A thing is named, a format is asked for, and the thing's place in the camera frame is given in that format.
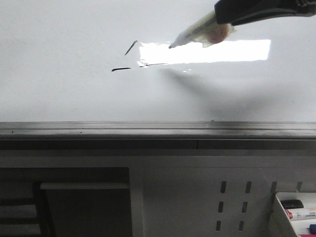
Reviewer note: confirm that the pink object in tray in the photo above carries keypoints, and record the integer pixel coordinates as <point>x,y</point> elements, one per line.
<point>307,235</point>

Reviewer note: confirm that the grey aluminium whiteboard frame rail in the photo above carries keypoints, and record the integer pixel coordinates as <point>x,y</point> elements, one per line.
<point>156,135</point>

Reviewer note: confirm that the dark chair with slats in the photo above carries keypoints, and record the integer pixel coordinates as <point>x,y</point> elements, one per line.
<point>24,210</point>

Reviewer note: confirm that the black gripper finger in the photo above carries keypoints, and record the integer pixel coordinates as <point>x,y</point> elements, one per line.
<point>240,12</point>

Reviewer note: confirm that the blue capped marker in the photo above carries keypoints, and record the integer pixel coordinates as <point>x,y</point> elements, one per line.
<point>312,229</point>

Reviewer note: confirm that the white marker storage tray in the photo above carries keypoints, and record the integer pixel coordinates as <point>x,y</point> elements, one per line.
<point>280,225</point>

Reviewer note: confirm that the black marker cap in tray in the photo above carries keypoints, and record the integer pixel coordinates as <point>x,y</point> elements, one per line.
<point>291,204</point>

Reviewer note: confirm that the white whiteboard marker with tape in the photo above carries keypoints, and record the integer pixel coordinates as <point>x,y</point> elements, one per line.
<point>205,31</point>

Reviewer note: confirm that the red capped white marker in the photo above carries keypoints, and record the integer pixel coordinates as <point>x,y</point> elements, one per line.
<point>300,214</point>

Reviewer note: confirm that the white glossy whiteboard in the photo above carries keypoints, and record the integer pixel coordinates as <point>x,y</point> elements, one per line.
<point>109,60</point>

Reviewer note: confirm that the white perforated metal panel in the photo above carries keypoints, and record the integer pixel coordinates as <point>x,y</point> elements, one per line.
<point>161,193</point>

